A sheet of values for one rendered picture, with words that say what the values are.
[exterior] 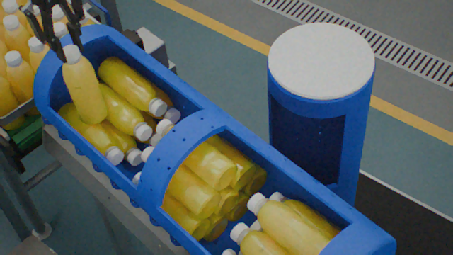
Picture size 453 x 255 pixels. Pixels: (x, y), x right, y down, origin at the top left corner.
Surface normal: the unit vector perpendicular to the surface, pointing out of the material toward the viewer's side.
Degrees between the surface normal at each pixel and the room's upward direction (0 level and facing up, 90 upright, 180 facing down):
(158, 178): 47
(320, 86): 0
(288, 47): 0
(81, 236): 0
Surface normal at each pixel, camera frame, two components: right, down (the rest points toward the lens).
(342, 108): 0.30, 0.73
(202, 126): 0.07, -0.73
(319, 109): -0.11, 0.78
